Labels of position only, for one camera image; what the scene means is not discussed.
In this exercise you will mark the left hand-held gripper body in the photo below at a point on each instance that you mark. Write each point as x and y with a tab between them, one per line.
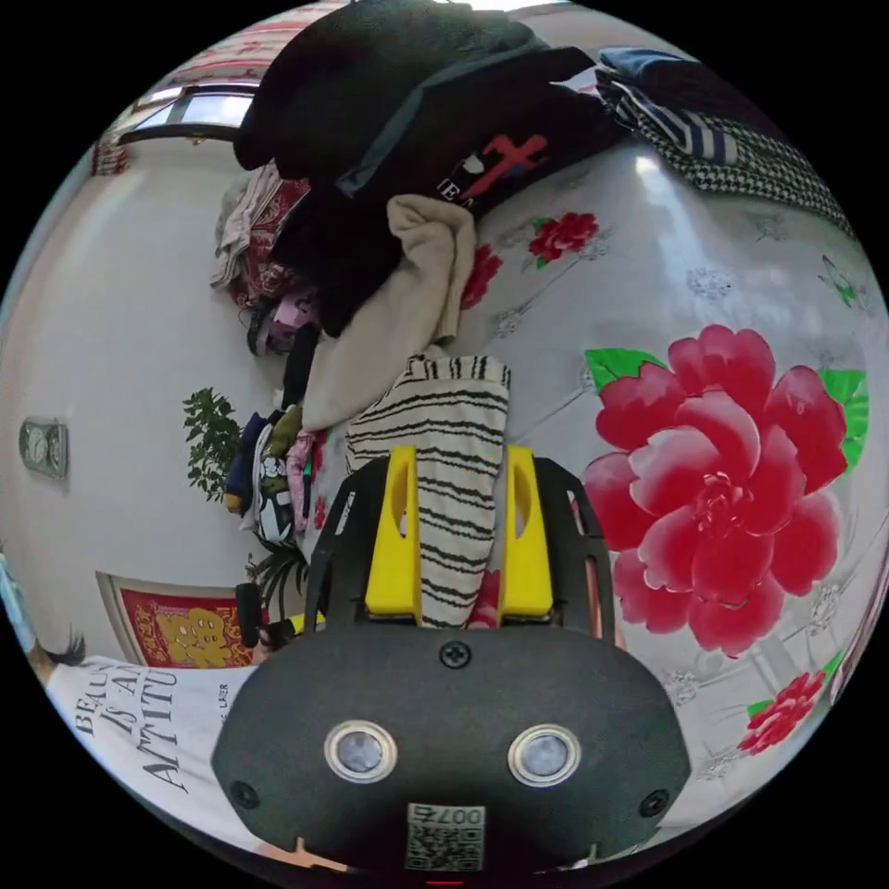
248	614

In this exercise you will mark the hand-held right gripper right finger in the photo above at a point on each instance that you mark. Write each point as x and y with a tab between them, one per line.
529	555

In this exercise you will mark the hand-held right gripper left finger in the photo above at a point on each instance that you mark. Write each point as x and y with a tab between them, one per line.
393	549

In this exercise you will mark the black white striped long sleeve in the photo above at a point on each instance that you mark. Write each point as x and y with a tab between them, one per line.
451	451

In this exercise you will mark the green leafy plant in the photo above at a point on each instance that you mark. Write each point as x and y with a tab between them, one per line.
208	444
278	566

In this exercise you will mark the person's body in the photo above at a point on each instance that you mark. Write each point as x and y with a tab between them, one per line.
139	729

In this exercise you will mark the bed with red floral sheet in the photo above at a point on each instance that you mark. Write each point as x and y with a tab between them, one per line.
660	278

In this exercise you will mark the pile of clothes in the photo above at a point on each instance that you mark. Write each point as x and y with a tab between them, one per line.
389	139
715	139

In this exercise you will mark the window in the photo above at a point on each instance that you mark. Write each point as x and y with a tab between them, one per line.
198	111

